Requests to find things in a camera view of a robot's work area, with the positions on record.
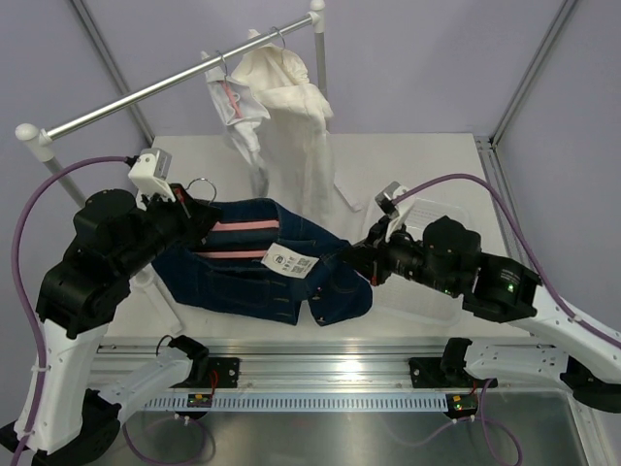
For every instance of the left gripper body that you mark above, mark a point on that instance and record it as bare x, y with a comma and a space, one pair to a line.
166, 222

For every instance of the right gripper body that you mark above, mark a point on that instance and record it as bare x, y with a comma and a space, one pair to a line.
400, 254

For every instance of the pink hanger with skirt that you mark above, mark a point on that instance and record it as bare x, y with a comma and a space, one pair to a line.
245, 230

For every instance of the dark blue denim skirt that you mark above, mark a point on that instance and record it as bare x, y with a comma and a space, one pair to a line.
302, 266

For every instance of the white shirt garment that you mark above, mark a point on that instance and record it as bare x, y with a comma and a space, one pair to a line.
238, 126

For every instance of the pink hanger with shirt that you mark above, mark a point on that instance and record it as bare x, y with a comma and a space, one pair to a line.
226, 87

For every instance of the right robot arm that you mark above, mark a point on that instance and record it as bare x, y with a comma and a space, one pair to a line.
577, 354

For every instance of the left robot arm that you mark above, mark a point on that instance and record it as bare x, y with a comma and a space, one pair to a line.
65, 422

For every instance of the white plastic basket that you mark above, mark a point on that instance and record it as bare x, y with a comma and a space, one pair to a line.
413, 301

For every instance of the cream white long garment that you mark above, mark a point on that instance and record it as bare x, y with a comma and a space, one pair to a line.
289, 155

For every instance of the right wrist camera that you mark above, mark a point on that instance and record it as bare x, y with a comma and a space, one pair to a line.
397, 210

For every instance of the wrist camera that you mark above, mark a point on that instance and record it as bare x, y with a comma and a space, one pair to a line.
149, 174
397, 210

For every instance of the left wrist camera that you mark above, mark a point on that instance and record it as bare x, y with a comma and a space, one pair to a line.
149, 174

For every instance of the white slotted cable duct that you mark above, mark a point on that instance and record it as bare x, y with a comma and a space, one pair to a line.
299, 403

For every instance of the left rack post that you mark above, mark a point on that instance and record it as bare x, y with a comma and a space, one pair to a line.
39, 144

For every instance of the rack post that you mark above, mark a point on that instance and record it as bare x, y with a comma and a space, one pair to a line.
39, 144
318, 43

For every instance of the aluminium mounting rail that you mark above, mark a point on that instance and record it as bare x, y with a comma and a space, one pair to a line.
335, 368

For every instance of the silver clothes rack rail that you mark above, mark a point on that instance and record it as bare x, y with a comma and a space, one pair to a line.
50, 135

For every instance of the right rack post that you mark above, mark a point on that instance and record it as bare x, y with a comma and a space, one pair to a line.
318, 43

